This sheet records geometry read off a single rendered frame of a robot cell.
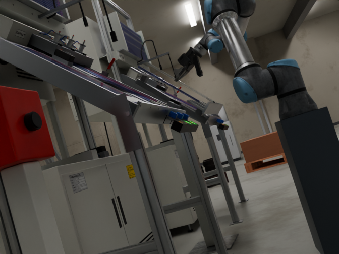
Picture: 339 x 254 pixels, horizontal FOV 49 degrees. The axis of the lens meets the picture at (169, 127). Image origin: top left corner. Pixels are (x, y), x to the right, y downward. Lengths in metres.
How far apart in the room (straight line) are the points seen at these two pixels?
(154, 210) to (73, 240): 0.31
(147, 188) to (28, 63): 0.57
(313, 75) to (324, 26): 1.50
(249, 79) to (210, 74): 10.30
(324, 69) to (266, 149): 7.09
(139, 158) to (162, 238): 0.24
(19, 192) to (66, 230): 0.46
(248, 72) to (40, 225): 1.01
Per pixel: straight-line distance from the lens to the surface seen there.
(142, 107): 1.19
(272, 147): 5.31
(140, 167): 1.10
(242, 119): 11.65
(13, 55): 1.37
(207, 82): 11.77
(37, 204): 0.84
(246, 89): 1.50
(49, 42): 1.68
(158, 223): 1.11
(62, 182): 1.26
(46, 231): 0.85
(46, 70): 1.29
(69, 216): 1.26
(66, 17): 2.12
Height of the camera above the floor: 0.54
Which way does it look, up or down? 4 degrees up
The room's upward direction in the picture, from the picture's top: 17 degrees counter-clockwise
